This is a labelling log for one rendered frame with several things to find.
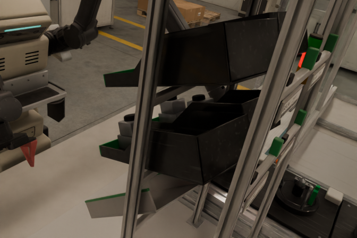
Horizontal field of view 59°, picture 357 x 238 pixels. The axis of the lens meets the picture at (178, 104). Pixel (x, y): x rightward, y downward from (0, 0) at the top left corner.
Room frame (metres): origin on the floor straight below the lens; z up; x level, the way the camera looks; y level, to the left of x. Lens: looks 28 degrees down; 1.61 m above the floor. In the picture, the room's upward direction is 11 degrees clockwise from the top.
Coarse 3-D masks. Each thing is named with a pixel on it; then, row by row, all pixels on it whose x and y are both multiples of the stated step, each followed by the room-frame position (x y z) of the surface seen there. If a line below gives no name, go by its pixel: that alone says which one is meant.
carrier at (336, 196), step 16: (288, 176) 0.85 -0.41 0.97; (288, 192) 0.75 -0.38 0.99; (304, 192) 0.76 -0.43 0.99; (320, 192) 0.80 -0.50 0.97; (336, 192) 0.79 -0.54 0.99; (256, 208) 0.68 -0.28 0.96; (272, 208) 0.69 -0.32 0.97; (288, 208) 0.69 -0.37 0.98; (304, 208) 0.69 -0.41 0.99; (320, 208) 0.72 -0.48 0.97; (336, 208) 0.74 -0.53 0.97; (288, 224) 0.64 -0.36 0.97; (304, 224) 0.65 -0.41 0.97; (320, 224) 0.66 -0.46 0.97
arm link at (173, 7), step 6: (174, 6) 0.95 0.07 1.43; (168, 12) 0.93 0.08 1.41; (174, 12) 0.94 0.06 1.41; (180, 12) 0.96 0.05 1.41; (168, 18) 0.93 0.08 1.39; (174, 18) 0.93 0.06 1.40; (180, 18) 0.94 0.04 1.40; (168, 24) 0.93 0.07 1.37; (174, 24) 0.93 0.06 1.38; (180, 24) 0.93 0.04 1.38; (186, 24) 0.95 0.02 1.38; (168, 30) 0.94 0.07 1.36; (174, 30) 0.93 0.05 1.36; (180, 30) 0.92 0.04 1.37
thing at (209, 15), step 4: (208, 12) 7.71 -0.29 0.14; (212, 12) 7.82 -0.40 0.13; (216, 12) 7.90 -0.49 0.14; (204, 16) 7.18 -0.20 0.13; (208, 16) 7.23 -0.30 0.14; (212, 16) 7.34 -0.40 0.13; (216, 16) 7.83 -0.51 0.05; (204, 20) 7.17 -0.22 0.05; (208, 20) 7.14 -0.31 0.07; (212, 20) 7.46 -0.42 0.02
